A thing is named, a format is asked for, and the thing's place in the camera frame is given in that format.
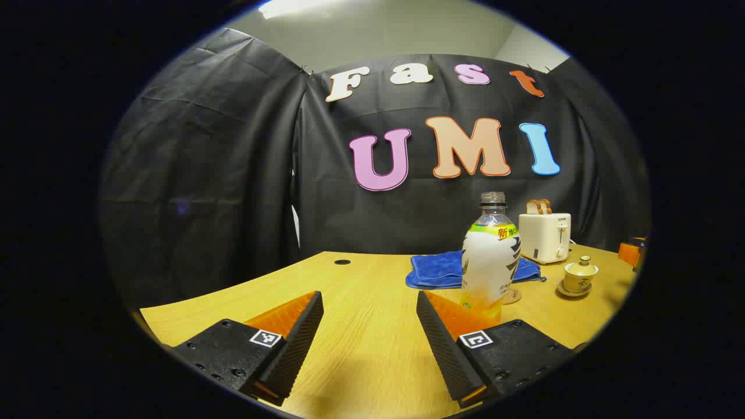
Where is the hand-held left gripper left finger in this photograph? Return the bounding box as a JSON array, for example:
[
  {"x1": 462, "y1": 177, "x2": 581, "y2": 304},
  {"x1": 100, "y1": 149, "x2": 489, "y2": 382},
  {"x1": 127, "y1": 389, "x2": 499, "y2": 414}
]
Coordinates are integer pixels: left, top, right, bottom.
[{"x1": 175, "y1": 290, "x2": 325, "y2": 407}]

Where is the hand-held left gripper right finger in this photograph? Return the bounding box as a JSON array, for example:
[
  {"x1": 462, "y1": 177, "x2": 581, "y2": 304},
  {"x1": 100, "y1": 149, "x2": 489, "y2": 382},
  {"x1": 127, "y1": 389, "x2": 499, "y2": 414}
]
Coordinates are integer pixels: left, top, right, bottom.
[{"x1": 416, "y1": 290, "x2": 574, "y2": 409}]

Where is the cream teacup lid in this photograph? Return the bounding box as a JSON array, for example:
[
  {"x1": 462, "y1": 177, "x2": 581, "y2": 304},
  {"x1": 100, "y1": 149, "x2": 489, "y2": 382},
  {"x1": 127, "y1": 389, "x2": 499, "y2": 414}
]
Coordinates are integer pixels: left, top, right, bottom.
[{"x1": 563, "y1": 255, "x2": 599, "y2": 278}]

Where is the clear plastic water bottle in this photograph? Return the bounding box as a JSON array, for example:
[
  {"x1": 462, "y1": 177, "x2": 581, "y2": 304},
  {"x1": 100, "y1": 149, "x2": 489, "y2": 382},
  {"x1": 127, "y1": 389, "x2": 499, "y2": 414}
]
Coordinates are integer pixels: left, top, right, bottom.
[{"x1": 461, "y1": 191, "x2": 522, "y2": 324}]

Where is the cream ceramic saucer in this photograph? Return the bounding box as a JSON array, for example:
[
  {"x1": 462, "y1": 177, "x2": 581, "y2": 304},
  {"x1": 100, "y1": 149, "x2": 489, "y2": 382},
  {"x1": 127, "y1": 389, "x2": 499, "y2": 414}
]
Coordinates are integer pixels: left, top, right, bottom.
[{"x1": 556, "y1": 279, "x2": 593, "y2": 298}]

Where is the blue folded towel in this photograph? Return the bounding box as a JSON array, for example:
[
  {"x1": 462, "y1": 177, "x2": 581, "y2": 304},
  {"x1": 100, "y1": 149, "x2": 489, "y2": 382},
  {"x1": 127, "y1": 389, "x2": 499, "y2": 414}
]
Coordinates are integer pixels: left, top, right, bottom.
[{"x1": 406, "y1": 250, "x2": 548, "y2": 290}]

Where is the white toaster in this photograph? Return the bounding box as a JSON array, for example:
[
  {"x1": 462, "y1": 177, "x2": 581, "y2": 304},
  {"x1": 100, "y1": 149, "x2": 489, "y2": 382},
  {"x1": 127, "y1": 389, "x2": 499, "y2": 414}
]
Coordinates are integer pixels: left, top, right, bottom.
[{"x1": 518, "y1": 212, "x2": 572, "y2": 265}]

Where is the black backdrop cloth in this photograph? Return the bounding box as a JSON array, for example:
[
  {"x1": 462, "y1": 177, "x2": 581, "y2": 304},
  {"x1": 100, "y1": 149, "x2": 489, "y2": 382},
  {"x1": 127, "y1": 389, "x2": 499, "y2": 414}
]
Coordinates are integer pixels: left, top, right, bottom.
[{"x1": 99, "y1": 26, "x2": 651, "y2": 309}]

